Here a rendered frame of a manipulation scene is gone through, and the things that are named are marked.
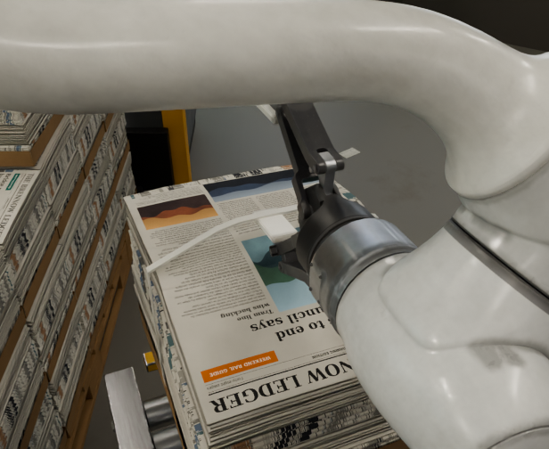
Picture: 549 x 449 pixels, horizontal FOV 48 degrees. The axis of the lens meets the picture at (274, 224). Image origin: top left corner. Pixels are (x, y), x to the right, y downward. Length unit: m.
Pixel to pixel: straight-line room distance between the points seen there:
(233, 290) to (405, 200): 2.27
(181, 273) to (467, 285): 0.39
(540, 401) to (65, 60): 0.30
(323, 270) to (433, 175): 2.65
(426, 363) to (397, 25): 0.19
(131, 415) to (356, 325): 0.67
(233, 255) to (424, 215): 2.16
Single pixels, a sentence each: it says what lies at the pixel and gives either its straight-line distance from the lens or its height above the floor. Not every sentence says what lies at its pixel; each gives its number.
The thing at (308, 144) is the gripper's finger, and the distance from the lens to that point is 0.53.
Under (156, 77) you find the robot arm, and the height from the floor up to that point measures 1.51.
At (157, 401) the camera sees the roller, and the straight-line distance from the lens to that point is 1.06.
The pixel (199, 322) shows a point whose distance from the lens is 0.64.
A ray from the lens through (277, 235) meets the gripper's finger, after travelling 0.66.
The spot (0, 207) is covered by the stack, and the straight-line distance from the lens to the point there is 1.51.
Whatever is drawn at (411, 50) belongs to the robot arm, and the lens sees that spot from 0.34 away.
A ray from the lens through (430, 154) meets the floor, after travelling 3.28.
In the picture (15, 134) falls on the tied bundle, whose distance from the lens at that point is 1.59.
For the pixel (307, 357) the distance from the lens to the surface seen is 0.62.
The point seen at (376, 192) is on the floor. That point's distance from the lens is 2.93.
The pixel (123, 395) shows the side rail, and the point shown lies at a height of 0.80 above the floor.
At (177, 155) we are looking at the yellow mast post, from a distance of 2.83.
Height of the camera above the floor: 1.63
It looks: 37 degrees down
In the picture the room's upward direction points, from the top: straight up
